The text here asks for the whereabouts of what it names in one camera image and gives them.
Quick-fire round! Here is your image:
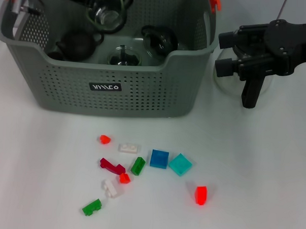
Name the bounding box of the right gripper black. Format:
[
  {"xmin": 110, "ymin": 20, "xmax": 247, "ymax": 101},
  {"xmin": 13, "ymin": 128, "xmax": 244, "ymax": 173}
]
[{"xmin": 214, "ymin": 17, "xmax": 306, "ymax": 84}]

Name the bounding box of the glass teacup with black sleeve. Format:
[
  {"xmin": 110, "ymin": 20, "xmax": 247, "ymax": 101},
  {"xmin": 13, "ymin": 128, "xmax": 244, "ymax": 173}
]
[
  {"xmin": 86, "ymin": 0, "xmax": 133, "ymax": 34},
  {"xmin": 139, "ymin": 24, "xmax": 180, "ymax": 63},
  {"xmin": 107, "ymin": 43, "xmax": 143, "ymax": 67}
]

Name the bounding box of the teal square plate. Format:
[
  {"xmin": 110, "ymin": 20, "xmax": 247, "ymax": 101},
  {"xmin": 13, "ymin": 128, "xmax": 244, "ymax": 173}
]
[{"xmin": 167, "ymin": 152, "xmax": 193, "ymax": 177}]

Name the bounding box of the blue square plate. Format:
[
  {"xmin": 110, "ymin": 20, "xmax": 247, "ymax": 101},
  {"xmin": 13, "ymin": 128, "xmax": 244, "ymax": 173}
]
[{"xmin": 149, "ymin": 149, "xmax": 169, "ymax": 169}]

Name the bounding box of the green slope block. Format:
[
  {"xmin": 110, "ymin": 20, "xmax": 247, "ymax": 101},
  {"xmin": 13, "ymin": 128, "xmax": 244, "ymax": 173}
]
[{"xmin": 129, "ymin": 156, "xmax": 147, "ymax": 176}]

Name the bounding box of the tall orange-red block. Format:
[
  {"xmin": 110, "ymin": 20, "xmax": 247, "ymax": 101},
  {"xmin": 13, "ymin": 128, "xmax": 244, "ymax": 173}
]
[{"xmin": 194, "ymin": 185, "xmax": 208, "ymax": 206}]

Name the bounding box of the grey perforated storage bin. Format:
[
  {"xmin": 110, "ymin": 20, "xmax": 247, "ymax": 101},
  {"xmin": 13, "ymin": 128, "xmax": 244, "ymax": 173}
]
[{"xmin": 0, "ymin": 0, "xmax": 223, "ymax": 122}]

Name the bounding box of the small red slope block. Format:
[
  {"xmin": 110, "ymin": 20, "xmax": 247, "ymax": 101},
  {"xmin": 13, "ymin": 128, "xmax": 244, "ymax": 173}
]
[
  {"xmin": 118, "ymin": 172, "xmax": 131, "ymax": 185},
  {"xmin": 99, "ymin": 134, "xmax": 112, "ymax": 145}
]

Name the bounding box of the dark red curved block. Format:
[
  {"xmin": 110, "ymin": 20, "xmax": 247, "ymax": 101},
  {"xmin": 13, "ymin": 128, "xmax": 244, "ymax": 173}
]
[{"xmin": 98, "ymin": 157, "xmax": 127, "ymax": 175}]

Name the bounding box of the dark clay teapot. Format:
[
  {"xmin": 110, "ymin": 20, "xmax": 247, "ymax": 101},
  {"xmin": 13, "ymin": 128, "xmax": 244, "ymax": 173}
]
[{"xmin": 55, "ymin": 30, "xmax": 104, "ymax": 64}]

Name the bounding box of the white two-stud flat plate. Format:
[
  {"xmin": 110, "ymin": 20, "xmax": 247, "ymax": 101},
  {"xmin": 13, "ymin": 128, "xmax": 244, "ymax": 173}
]
[{"xmin": 117, "ymin": 142, "xmax": 141, "ymax": 155}]

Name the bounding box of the white two-stud brick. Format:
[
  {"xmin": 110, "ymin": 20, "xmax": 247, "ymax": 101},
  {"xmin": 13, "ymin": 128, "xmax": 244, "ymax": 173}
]
[{"xmin": 100, "ymin": 178, "xmax": 125, "ymax": 199}]

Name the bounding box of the green two-stud brick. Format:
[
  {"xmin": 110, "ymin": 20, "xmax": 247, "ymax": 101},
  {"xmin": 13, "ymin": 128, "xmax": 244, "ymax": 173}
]
[{"xmin": 82, "ymin": 198, "xmax": 103, "ymax": 217}]

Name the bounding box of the glass carafe with black handle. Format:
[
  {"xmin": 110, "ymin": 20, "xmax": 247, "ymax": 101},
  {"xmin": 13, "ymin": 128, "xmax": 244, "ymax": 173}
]
[{"xmin": 211, "ymin": 43, "xmax": 276, "ymax": 110}]

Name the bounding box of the orange bin handle latch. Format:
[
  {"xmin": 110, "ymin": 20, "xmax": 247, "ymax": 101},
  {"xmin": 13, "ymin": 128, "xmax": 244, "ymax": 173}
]
[{"xmin": 207, "ymin": 0, "xmax": 222, "ymax": 13}]

